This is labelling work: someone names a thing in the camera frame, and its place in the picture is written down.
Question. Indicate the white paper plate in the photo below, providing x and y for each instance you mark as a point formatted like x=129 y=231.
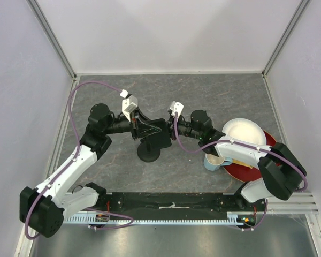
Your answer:
x=245 y=130

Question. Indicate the slotted cable duct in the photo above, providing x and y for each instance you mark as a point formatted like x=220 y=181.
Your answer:
x=93 y=218

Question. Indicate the black smartphone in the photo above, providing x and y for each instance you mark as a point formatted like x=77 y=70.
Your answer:
x=159 y=136

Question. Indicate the light blue mug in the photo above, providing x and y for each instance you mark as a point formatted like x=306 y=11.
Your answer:
x=213 y=163

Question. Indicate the left aluminium frame post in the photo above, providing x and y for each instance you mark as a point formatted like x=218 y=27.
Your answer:
x=39 y=14

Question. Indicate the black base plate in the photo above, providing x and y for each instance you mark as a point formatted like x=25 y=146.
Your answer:
x=176 y=205

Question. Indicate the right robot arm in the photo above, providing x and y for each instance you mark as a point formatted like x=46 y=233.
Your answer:
x=281 y=173

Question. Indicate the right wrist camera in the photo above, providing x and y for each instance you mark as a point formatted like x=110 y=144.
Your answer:
x=175 y=108

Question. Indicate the red round tray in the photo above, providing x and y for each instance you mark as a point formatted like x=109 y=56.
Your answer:
x=243 y=173

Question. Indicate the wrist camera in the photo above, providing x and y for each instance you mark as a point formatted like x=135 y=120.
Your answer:
x=175 y=108
x=128 y=104

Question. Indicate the right aluminium frame post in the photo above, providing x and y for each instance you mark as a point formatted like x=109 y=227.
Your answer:
x=293 y=22

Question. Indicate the aluminium frame post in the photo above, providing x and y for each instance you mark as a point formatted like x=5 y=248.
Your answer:
x=39 y=14
x=293 y=22

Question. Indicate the yellow sponge cloth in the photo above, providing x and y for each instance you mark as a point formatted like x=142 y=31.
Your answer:
x=242 y=163

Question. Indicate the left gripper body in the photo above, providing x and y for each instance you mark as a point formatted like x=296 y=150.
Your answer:
x=134 y=123

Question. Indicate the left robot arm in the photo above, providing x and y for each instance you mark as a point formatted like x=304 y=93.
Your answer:
x=44 y=208

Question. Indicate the black phone stand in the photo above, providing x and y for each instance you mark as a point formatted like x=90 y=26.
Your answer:
x=147 y=152

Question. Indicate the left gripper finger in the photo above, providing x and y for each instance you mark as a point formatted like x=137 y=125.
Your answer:
x=146 y=130
x=141 y=117

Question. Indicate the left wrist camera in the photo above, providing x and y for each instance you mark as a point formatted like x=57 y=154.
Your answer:
x=128 y=104

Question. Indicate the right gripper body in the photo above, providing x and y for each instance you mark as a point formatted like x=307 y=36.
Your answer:
x=171 y=122

